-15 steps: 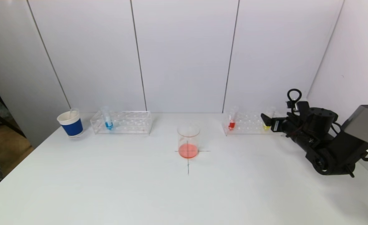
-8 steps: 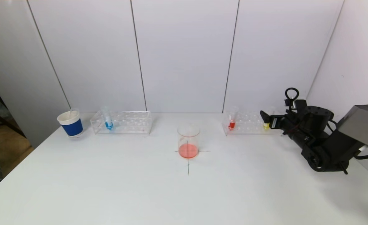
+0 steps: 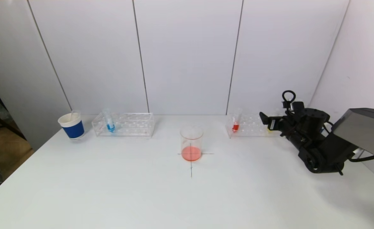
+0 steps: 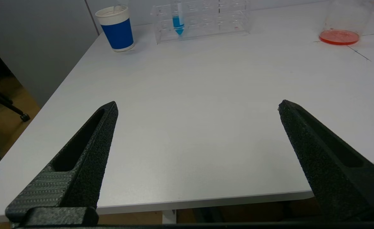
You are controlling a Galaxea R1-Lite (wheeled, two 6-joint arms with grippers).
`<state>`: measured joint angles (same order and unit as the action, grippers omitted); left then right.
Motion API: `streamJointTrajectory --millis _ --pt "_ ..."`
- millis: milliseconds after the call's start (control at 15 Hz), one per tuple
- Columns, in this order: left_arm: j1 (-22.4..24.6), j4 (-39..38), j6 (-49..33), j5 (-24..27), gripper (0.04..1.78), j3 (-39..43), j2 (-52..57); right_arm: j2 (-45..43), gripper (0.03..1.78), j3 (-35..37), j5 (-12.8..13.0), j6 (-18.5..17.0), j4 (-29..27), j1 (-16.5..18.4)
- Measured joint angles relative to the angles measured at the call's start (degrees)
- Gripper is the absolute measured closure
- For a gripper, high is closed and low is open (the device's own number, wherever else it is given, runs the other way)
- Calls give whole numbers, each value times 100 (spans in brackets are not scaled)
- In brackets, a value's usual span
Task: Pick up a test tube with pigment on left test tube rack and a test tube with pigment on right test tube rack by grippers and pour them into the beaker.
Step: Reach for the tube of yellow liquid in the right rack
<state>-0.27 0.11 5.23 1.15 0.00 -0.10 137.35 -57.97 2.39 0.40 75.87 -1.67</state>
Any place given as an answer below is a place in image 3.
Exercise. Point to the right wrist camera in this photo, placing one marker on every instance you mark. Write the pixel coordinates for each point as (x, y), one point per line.
(296, 105)

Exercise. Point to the test tube with salmon pigment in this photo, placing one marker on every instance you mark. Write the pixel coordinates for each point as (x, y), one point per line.
(75, 114)

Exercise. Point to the clear acrylic test tube rack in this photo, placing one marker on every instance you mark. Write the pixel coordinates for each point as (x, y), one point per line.
(250, 127)
(129, 125)

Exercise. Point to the test tube with yellow pigment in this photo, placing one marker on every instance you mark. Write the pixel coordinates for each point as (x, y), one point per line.
(269, 130)

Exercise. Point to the clear glass beaker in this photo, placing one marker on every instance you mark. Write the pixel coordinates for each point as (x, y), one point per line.
(191, 152)

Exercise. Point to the test tube with red pigment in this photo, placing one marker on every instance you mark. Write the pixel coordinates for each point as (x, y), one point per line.
(235, 127)

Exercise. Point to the blue white paper cup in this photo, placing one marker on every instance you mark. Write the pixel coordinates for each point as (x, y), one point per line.
(73, 130)

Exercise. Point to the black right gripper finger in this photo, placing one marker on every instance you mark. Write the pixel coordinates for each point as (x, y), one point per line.
(263, 118)

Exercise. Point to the test tube with blue pigment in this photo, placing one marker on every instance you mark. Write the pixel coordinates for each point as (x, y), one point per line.
(110, 127)

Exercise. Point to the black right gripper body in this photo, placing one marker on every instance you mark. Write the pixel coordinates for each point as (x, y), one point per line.
(272, 123)

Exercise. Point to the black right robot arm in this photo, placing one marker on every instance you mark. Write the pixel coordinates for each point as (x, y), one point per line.
(358, 130)

